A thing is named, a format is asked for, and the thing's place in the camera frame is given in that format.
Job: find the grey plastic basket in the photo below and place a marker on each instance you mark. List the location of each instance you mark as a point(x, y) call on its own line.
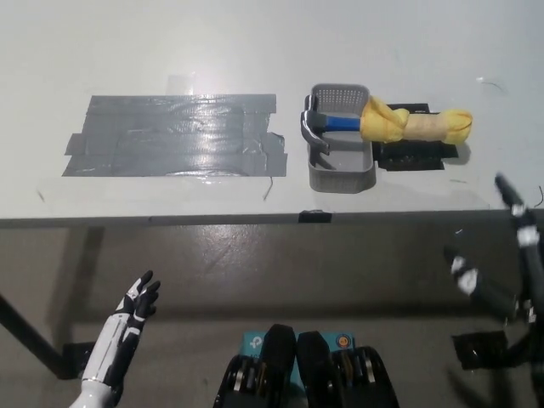
point(344, 163)

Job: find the grey duct tape patch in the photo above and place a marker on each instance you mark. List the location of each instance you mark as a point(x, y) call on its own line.
point(170, 136)

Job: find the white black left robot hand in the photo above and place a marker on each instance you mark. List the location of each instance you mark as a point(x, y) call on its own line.
point(127, 323)

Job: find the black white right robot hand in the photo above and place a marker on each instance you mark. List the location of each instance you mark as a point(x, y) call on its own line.
point(489, 289)

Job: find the blue hammer with yellow wrap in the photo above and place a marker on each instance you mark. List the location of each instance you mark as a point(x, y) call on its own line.
point(340, 123)

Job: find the black table leg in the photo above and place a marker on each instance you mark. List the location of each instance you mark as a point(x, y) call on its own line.
point(30, 336)

